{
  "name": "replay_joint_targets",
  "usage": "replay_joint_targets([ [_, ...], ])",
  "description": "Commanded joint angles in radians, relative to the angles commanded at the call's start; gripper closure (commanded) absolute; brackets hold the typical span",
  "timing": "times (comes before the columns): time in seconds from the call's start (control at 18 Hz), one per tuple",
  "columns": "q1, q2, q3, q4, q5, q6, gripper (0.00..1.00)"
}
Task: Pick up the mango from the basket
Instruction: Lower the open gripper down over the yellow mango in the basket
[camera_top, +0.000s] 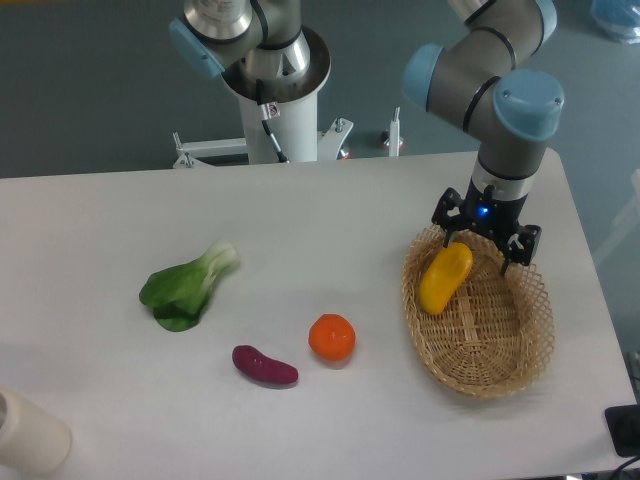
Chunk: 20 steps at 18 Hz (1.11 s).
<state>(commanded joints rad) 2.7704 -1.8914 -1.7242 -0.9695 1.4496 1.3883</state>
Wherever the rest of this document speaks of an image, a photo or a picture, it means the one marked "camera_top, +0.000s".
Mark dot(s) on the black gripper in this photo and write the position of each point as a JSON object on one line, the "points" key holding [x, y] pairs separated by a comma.
{"points": [[490, 218]]}

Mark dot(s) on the yellow mango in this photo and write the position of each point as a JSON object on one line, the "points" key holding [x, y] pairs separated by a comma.
{"points": [[445, 274]]}

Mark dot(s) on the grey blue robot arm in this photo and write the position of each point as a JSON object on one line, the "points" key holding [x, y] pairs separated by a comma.
{"points": [[479, 86]]}

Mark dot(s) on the woven wicker basket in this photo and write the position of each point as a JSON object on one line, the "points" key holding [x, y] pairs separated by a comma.
{"points": [[496, 335]]}

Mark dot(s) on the orange tangerine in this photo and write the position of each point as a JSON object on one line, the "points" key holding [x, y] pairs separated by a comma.
{"points": [[332, 337]]}

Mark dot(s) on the blue plastic bag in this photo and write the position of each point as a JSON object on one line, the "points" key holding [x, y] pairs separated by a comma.
{"points": [[619, 19]]}

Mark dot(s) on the black device at table edge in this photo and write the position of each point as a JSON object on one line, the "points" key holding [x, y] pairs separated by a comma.
{"points": [[623, 426]]}

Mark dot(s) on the purple sweet potato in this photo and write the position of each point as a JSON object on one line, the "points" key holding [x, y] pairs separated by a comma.
{"points": [[261, 368]]}

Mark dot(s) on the green bok choy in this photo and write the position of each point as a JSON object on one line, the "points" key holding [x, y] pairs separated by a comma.
{"points": [[177, 296]]}

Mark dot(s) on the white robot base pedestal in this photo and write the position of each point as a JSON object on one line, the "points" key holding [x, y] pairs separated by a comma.
{"points": [[277, 93]]}

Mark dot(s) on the cream cylinder post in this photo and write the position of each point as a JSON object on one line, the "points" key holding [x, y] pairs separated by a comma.
{"points": [[33, 440]]}

